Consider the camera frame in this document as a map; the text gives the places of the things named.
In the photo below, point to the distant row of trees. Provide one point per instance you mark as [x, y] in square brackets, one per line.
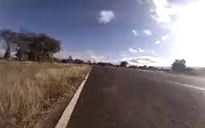
[100, 62]

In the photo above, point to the large dark tree clump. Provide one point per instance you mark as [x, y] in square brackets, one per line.
[30, 46]

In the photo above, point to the lone dark bush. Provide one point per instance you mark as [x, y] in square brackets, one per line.
[179, 65]

